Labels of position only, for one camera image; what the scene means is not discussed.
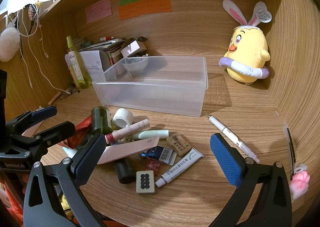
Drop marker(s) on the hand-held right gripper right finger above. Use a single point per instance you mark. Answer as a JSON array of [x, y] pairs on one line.
[[226, 160]]

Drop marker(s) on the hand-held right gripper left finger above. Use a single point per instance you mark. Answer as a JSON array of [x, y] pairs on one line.
[[88, 160]]

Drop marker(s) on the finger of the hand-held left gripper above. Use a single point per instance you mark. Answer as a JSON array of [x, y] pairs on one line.
[[46, 112], [58, 131]]

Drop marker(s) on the red packet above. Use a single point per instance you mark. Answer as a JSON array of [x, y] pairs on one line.
[[80, 132]]

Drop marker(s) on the white pen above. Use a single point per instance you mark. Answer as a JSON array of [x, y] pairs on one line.
[[228, 132]]

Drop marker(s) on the black cylinder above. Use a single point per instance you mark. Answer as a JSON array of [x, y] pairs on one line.
[[123, 170]]

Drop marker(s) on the pink cosmetic tube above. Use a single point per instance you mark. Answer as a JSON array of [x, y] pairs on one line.
[[130, 151]]

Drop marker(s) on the dark green bottle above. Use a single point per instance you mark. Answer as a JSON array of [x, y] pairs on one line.
[[100, 119]]

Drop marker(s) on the white ointment tube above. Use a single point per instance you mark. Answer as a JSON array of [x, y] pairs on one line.
[[180, 167]]

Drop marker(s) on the beige eraser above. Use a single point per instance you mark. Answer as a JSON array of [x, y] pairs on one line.
[[178, 144]]

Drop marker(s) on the round pink tube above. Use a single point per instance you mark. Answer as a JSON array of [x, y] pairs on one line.
[[132, 128]]

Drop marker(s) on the mahjong tile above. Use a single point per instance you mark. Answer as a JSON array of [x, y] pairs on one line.
[[145, 182]]

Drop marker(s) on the red translucent charm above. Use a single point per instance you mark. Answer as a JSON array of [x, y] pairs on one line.
[[152, 165]]

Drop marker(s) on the blue barcode packet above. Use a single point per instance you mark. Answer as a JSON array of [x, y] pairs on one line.
[[160, 153]]

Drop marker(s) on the pale green tube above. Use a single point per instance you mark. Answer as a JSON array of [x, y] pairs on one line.
[[155, 134]]

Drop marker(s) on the clear plastic storage bin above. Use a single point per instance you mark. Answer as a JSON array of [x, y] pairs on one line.
[[150, 92]]

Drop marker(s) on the person's orange clothing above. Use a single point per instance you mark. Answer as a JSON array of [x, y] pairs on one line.
[[12, 199]]

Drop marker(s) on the yellow-green spray bottle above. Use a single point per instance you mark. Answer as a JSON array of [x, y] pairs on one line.
[[83, 77]]

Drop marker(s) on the white paper receipt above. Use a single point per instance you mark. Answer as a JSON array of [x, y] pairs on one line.
[[92, 67]]

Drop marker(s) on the pink paw toy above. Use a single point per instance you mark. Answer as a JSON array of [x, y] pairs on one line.
[[300, 182]]

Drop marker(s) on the white fluffy pompom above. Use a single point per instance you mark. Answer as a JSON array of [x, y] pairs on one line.
[[8, 44]]

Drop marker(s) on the stack of books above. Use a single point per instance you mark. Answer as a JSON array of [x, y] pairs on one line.
[[112, 47]]

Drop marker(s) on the red white marker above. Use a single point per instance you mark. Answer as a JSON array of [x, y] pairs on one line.
[[108, 38]]

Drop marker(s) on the pink box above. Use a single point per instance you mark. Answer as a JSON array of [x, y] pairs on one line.
[[133, 47]]

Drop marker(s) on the yellow chick plush toy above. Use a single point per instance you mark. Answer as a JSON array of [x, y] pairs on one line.
[[247, 49]]

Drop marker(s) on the pink sticky note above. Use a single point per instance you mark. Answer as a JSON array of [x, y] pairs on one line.
[[98, 11]]

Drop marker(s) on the orange sticky note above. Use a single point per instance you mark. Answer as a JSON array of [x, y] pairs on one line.
[[145, 8]]

